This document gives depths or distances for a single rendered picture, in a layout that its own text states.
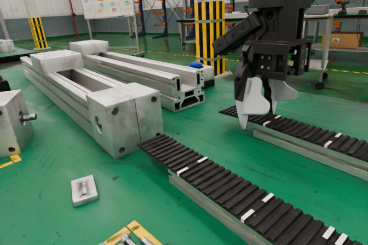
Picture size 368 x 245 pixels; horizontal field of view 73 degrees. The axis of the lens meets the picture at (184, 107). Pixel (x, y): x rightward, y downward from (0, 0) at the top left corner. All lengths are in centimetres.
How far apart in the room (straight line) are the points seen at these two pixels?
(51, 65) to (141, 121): 42
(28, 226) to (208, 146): 28
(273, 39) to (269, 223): 26
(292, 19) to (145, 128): 28
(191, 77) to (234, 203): 40
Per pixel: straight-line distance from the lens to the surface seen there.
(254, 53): 42
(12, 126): 52
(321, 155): 43
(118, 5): 631
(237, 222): 28
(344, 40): 524
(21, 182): 46
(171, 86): 58
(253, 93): 42
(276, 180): 38
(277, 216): 27
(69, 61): 80
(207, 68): 75
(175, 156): 35
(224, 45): 46
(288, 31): 40
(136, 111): 42
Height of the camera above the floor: 100
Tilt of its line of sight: 21 degrees down
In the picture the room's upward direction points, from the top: 4 degrees counter-clockwise
